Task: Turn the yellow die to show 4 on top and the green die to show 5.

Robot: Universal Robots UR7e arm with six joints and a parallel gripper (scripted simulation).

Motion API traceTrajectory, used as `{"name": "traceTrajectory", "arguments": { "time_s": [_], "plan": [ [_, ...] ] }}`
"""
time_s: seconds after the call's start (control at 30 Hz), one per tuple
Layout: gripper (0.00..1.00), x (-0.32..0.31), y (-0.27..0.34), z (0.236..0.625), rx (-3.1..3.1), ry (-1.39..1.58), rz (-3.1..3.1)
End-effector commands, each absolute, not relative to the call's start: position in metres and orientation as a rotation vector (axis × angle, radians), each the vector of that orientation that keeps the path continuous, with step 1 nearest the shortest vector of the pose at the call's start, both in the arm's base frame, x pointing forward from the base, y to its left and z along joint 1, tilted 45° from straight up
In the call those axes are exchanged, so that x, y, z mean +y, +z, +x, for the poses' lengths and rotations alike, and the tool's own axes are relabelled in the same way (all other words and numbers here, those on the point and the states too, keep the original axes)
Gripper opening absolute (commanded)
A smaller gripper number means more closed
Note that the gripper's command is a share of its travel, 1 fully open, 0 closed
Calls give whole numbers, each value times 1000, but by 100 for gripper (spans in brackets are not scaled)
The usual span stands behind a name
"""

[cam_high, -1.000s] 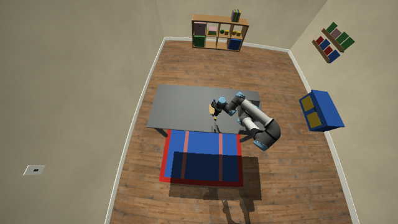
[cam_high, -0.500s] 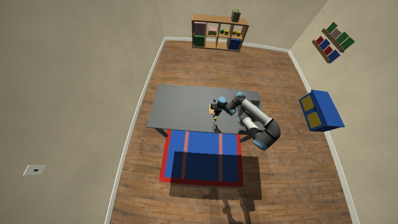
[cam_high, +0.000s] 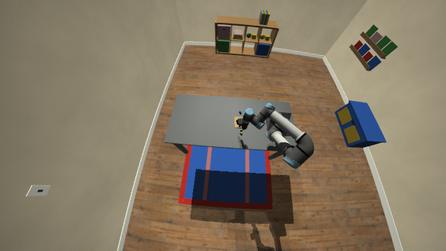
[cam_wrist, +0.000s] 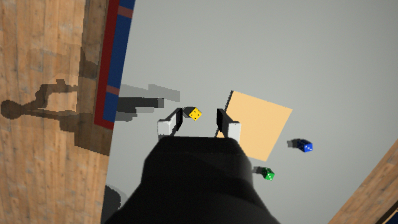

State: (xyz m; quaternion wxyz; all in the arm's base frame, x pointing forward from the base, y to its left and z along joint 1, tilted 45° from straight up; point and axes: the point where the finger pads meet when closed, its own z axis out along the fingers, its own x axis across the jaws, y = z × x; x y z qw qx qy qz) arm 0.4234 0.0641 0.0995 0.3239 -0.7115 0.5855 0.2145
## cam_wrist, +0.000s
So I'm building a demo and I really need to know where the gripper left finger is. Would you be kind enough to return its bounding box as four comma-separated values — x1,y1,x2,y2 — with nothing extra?
157,108,183,141

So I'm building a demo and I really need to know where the blue die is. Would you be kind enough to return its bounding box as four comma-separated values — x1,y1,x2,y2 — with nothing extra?
297,140,313,153

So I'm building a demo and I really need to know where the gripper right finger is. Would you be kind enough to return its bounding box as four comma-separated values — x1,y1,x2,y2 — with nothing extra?
216,109,241,143

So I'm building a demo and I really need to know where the green die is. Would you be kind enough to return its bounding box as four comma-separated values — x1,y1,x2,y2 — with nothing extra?
261,167,275,180

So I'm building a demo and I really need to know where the yellow die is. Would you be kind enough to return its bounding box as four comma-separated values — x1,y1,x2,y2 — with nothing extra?
189,107,201,121

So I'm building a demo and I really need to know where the tan flat mat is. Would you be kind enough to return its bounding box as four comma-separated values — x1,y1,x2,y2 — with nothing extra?
226,91,292,161

